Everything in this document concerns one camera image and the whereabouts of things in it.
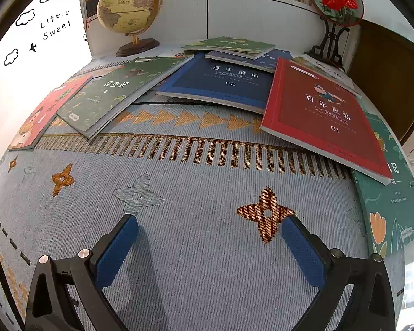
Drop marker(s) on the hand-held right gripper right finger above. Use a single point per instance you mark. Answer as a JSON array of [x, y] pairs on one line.
[[302, 251]]

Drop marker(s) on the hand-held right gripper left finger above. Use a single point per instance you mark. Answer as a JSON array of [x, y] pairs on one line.
[[119, 248]]

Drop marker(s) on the teal green mantis book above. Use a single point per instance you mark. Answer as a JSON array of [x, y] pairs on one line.
[[393, 207]]

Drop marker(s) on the red fairy tale book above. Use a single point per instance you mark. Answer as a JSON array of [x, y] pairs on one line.
[[324, 127]]

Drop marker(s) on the red cartoon child book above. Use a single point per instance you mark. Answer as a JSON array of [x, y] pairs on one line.
[[38, 120]]

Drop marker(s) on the dark green beetle book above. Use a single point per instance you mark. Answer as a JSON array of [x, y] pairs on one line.
[[114, 93]]

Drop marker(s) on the white farm painting book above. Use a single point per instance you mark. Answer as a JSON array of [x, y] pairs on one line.
[[331, 72]]

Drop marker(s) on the blue fairy tale book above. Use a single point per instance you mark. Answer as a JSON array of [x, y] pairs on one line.
[[220, 79]]

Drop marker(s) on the navy blue bird book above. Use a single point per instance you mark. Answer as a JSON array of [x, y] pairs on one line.
[[269, 62]]

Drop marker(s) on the white cartoon picture book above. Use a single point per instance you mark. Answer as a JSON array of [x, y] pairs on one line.
[[174, 53]]

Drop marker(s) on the green leafy book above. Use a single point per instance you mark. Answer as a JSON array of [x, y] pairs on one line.
[[231, 44]]

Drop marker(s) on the brown wooden cabinet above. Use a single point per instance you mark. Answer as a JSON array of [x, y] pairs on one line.
[[383, 76]]

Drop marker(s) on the white bookshelf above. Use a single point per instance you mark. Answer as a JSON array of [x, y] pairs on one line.
[[245, 17]]

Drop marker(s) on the antique yellow desk globe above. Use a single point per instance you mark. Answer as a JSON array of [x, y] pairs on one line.
[[127, 7]]

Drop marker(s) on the red flower embroidered fan ornament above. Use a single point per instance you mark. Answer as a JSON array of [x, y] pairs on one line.
[[334, 0]]

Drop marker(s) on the black cloud lettering wall decal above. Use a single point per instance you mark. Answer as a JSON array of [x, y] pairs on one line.
[[32, 47]]

